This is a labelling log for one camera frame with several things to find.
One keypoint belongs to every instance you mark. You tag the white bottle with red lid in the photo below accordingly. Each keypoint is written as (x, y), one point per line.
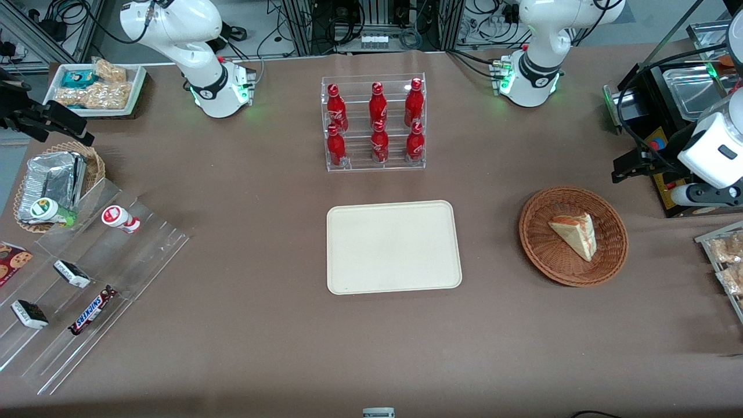
(119, 218)

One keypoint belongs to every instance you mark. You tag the red cola bottle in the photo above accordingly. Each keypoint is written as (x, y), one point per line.
(415, 145)
(379, 145)
(336, 110)
(378, 107)
(336, 148)
(414, 104)

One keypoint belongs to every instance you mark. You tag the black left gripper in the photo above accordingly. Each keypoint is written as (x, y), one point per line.
(660, 158)

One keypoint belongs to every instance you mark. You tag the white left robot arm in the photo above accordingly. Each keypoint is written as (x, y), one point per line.
(540, 35)

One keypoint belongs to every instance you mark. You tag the steel tray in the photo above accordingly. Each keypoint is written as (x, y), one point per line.
(705, 38)

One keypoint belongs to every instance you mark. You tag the clear rice cracker pack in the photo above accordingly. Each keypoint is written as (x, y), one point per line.
(104, 96)
(110, 71)

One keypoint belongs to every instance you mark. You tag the grey tray with snacks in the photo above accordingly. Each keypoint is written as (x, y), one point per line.
(705, 244)

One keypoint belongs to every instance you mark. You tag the clear acrylic bottle rack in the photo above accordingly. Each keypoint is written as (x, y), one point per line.
(354, 87)

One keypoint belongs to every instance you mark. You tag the triangular sandwich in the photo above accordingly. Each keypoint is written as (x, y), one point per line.
(577, 235)

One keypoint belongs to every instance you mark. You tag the steel food pan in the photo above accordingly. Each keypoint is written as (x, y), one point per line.
(691, 87)

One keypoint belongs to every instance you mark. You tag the red cookie pack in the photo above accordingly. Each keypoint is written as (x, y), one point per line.
(11, 261)

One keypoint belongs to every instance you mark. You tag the aluminium frame stand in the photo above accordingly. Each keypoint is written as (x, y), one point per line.
(23, 26)

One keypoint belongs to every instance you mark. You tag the clear acrylic stepped shelf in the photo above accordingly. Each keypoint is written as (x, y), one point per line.
(127, 261)

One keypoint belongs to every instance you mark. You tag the small wicker basket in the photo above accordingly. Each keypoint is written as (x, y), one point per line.
(96, 165)

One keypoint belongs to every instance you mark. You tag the grey white device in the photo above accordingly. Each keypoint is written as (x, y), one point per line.
(378, 413)

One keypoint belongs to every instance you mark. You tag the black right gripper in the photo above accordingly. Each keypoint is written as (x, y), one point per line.
(17, 111)

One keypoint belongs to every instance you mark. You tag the black food warmer machine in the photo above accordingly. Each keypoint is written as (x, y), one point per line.
(641, 98)

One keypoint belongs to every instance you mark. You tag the silver foil packet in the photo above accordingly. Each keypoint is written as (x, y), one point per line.
(79, 174)
(49, 177)

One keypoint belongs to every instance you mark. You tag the clear crispy snack pack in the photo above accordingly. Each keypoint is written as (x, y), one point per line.
(728, 248)
(732, 280)

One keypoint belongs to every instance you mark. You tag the teal snack box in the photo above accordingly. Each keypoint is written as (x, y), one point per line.
(78, 78)

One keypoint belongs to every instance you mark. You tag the white power strip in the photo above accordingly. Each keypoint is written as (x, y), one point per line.
(374, 42)

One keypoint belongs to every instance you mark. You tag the white rectangular snack tray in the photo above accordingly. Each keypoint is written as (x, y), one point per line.
(136, 87)

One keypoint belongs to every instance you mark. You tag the snickers chocolate bar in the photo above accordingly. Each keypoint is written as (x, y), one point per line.
(93, 310)

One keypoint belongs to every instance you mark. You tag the beige rectangular serving tray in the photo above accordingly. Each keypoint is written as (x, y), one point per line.
(395, 247)

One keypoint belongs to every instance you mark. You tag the round brown wicker basket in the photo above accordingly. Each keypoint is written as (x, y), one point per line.
(545, 255)

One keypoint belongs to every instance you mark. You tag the red emergency stop button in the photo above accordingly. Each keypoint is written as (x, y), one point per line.
(656, 144)

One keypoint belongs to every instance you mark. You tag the small black white snack pack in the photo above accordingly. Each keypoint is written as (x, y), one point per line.
(29, 314)
(72, 274)

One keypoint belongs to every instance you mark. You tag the aluminium frame rack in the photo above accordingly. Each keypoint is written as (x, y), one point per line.
(302, 23)

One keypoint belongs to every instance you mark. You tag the white bottle with green lid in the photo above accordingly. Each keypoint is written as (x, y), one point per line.
(49, 210)

